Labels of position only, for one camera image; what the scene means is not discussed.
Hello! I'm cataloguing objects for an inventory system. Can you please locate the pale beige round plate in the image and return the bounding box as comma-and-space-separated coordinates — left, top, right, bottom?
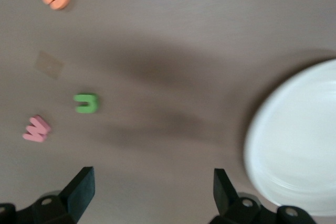
243, 58, 336, 217

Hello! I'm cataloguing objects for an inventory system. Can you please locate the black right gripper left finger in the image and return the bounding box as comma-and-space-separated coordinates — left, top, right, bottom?
0, 166, 96, 224

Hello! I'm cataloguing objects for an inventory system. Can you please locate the green foam letter u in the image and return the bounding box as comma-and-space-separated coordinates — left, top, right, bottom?
73, 92, 100, 114

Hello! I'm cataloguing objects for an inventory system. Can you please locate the pink foam letter w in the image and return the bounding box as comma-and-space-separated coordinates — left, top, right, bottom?
22, 115, 52, 143

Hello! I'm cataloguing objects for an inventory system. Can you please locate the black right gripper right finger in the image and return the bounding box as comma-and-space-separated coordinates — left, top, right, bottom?
209, 168, 317, 224

